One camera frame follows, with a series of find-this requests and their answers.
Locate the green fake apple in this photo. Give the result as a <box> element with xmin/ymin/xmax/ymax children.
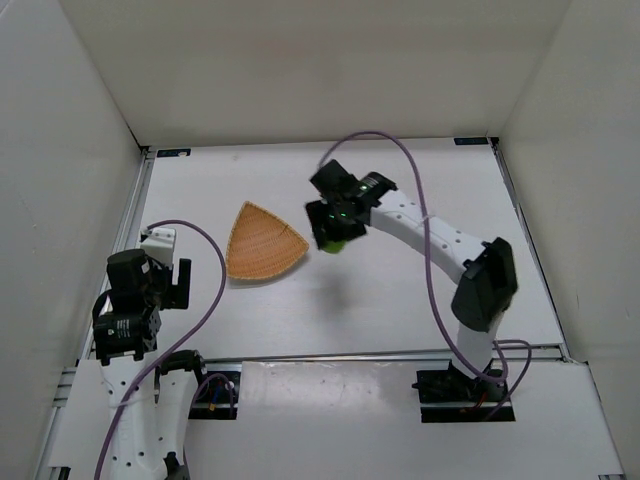
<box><xmin>318</xmin><ymin>240</ymin><xmax>346</xmax><ymax>254</ymax></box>

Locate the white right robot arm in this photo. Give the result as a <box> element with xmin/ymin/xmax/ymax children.
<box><xmin>305</xmin><ymin>160</ymin><xmax>518</xmax><ymax>380</ymax></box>

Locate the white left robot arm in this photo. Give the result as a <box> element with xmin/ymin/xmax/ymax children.
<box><xmin>92</xmin><ymin>248</ymin><xmax>204</xmax><ymax>479</ymax></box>

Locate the woven triangular fruit basket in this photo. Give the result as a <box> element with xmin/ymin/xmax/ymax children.
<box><xmin>225</xmin><ymin>201</ymin><xmax>309</xmax><ymax>281</ymax></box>

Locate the blue label sticker right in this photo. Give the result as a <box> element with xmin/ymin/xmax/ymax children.
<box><xmin>454</xmin><ymin>137</ymin><xmax>489</xmax><ymax>146</ymax></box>

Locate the blue label sticker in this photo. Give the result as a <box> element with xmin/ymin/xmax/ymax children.
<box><xmin>454</xmin><ymin>137</ymin><xmax>489</xmax><ymax>146</ymax></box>
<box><xmin>156</xmin><ymin>148</ymin><xmax>191</xmax><ymax>158</ymax></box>

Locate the blue label sticker left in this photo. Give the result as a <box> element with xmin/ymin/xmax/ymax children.
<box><xmin>156</xmin><ymin>148</ymin><xmax>191</xmax><ymax>158</ymax></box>

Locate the white front cover board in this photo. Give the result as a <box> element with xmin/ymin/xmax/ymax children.
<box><xmin>47</xmin><ymin>360</ymin><xmax>625</xmax><ymax>480</ymax></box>

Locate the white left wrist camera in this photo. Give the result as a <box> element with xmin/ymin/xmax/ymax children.
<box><xmin>136</xmin><ymin>227</ymin><xmax>176</xmax><ymax>266</ymax></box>

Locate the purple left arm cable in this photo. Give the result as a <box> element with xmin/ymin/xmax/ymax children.
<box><xmin>93</xmin><ymin>219</ymin><xmax>237</xmax><ymax>480</ymax></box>

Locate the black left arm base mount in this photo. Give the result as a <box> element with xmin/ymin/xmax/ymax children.
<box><xmin>189</xmin><ymin>371</ymin><xmax>241</xmax><ymax>421</ymax></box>

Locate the left aluminium frame rail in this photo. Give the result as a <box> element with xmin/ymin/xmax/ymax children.
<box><xmin>31</xmin><ymin>147</ymin><xmax>148</xmax><ymax>479</ymax></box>

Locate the aluminium frame rail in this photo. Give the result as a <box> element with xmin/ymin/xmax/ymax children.
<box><xmin>31</xmin><ymin>147</ymin><xmax>148</xmax><ymax>479</ymax></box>
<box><xmin>205</xmin><ymin>345</ymin><xmax>571</xmax><ymax>364</ymax></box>
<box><xmin>489</xmin><ymin>137</ymin><xmax>626</xmax><ymax>480</ymax></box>

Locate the right aluminium frame rail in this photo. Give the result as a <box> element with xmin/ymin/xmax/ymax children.
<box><xmin>489</xmin><ymin>137</ymin><xmax>626</xmax><ymax>480</ymax></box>

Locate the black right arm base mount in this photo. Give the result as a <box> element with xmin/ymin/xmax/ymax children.
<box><xmin>412</xmin><ymin>368</ymin><xmax>516</xmax><ymax>424</ymax></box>

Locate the front aluminium frame rail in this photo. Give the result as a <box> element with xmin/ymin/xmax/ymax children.
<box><xmin>205</xmin><ymin>345</ymin><xmax>571</xmax><ymax>364</ymax></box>

